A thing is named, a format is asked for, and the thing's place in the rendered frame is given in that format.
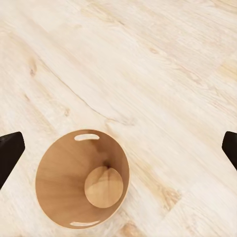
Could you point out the trash can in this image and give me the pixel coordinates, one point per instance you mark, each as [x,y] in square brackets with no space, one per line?
[84,181]

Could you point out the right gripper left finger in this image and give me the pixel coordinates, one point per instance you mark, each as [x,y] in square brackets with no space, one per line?
[12,147]

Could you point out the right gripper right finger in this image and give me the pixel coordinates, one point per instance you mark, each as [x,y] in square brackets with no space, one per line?
[229,146]

